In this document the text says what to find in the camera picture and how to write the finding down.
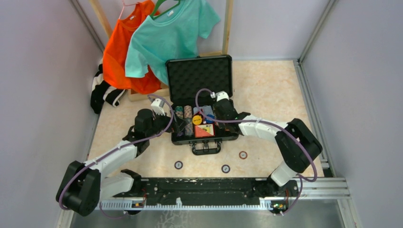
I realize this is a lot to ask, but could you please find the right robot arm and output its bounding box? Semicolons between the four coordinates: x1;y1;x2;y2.
213;98;323;196

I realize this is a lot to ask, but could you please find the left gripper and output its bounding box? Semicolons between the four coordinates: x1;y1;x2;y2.
146;108;189;138

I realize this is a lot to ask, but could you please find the teal t-shirt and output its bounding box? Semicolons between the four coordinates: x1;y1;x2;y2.
125;0;221;84

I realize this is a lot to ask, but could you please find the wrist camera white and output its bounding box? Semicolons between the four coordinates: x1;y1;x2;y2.
150;98;166;116
216;91;230;102

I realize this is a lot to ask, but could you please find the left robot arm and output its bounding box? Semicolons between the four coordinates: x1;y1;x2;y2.
56;109;186;216

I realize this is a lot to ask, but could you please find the purple cable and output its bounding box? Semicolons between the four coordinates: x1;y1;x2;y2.
58;93;174;220
195;88;318;217

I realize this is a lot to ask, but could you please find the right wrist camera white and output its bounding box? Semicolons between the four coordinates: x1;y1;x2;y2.
216;91;230;102

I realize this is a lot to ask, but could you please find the black poker set case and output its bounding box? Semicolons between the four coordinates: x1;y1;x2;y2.
165;55;238;155

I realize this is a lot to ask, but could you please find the orange t-shirt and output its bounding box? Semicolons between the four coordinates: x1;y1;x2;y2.
103;0;161;94

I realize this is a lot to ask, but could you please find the tan blue chip row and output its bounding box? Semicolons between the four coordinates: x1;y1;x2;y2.
184;105;193;136

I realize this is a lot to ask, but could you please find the red white chip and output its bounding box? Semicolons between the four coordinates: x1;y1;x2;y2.
239;151;248;160

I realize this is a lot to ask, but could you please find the red playing card box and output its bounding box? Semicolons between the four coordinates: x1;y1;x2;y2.
194;124;215;138

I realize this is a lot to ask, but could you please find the green blue chip row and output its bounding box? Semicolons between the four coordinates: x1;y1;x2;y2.
175;106;184;119

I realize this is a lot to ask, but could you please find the black white striped garment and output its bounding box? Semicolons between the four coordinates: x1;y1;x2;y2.
90;59;126;114

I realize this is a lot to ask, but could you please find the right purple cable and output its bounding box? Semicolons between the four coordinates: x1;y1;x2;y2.
195;88;318;217

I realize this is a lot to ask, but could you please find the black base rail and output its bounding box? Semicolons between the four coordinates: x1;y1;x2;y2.
116;178;299;206

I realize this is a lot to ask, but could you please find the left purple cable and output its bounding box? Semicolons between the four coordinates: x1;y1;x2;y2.
58;93;174;220

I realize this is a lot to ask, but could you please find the yellow round button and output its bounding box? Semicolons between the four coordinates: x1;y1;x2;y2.
192;114;203;125

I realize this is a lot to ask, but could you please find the purple chip on table left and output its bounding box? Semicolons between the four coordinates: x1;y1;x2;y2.
174;161;183;170

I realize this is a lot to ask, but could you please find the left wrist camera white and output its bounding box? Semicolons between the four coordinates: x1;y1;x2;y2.
150;98;166;116

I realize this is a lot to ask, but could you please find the wooden clothes rack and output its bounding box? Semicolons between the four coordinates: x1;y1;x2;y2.
88;0;233;102

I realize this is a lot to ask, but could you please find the blue backed card deck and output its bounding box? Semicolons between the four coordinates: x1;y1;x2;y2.
193;105;214;117

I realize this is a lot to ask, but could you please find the purple chip on table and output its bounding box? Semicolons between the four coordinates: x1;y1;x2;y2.
174;161;183;170
221;164;230;173

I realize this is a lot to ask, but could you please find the blue round button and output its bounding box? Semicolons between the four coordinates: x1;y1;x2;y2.
204;114;214;124

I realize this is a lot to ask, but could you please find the purple chip on table right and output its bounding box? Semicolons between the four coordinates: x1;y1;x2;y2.
221;164;230;173

